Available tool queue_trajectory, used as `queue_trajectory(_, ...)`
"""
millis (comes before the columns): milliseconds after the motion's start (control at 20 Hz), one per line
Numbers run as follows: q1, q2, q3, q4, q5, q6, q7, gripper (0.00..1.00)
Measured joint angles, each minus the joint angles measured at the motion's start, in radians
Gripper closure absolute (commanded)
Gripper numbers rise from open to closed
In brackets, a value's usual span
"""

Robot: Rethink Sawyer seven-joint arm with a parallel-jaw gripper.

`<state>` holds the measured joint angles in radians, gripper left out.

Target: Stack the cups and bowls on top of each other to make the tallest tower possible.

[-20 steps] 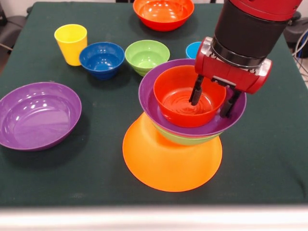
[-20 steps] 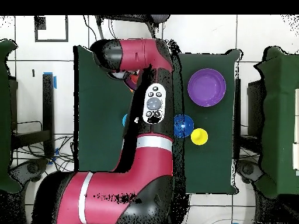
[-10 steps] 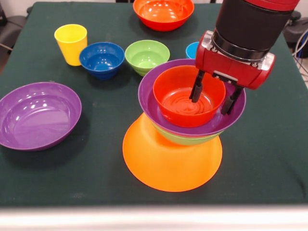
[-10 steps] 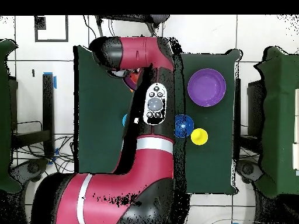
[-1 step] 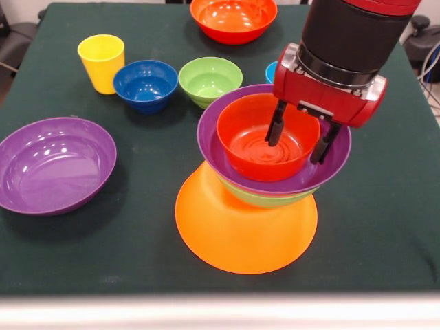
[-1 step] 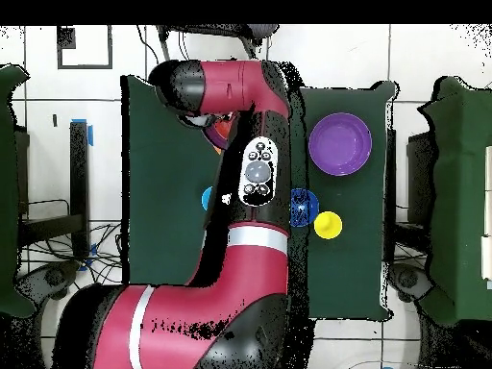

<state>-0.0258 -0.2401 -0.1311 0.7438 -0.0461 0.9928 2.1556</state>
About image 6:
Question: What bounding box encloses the blue plastic bowl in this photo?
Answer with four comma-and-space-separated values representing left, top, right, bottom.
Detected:
289, 187, 321, 228

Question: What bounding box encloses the dark green tablecloth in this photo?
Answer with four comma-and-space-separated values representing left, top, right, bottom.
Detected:
120, 74, 397, 322

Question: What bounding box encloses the yellow plastic cup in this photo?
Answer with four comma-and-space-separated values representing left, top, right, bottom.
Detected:
313, 210, 344, 240

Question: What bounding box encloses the black stand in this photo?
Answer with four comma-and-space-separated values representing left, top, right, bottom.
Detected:
383, 128, 437, 251
16, 121, 92, 262

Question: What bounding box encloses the grey chair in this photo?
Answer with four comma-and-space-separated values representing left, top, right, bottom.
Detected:
155, 24, 281, 62

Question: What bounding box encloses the dark grey stand base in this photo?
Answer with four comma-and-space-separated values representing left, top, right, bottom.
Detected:
14, 259, 83, 302
386, 262, 435, 304

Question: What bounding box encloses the green-clothed side table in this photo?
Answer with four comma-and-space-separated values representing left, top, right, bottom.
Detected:
417, 75, 492, 329
0, 63, 37, 319

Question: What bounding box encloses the white box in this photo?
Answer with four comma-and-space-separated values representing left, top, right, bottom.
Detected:
481, 145, 492, 282

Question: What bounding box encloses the tangle of black cables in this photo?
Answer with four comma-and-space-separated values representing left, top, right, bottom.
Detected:
22, 220, 124, 287

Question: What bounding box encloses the black cable with plug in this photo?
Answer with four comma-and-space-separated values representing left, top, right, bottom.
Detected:
136, 25, 160, 66

